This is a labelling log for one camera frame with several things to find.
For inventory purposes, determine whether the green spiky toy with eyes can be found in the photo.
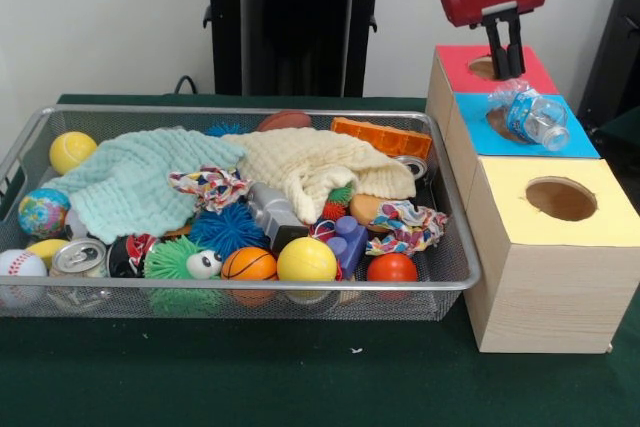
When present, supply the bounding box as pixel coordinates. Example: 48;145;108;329
143;235;224;317

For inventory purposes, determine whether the crushed clear plastic bottle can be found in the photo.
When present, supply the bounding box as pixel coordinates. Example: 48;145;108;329
487;79;572;153

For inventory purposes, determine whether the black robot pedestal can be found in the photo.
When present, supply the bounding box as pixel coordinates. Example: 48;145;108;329
192;0;404;97

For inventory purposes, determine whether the silver drink can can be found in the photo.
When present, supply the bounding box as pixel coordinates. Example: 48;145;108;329
49;236;110;279

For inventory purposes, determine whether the yellow ball with seam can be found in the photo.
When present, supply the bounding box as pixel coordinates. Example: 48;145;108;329
48;131;99;176

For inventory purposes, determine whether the smooth yellow ball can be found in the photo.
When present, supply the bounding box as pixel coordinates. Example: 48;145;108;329
276;236;339;303

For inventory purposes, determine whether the colourful knotted rope toy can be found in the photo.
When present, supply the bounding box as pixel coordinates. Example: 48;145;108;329
365;199;449;257

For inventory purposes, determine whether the silver wire mesh bin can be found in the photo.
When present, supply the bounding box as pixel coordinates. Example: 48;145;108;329
0;104;482;323

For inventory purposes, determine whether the cream waffle cloth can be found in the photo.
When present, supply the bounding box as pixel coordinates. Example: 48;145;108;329
219;126;417;225

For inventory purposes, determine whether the globe print ball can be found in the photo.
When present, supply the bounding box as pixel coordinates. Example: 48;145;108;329
17;187;74;240

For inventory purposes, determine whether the red-orange ball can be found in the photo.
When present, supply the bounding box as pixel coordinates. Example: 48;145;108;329
366;252;419;299

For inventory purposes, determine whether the small orange basketball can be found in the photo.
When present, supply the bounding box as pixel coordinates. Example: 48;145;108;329
220;246;279;307

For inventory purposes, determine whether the white baseball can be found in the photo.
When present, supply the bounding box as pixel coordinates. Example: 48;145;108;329
0;248;49;309

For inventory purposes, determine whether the black cable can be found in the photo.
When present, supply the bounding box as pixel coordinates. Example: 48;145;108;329
172;75;210;96

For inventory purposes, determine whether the wooden box with three holes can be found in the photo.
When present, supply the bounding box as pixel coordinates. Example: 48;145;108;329
425;44;640;354

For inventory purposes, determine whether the mint green waffle cloth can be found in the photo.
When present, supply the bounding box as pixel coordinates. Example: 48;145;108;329
42;127;247;244

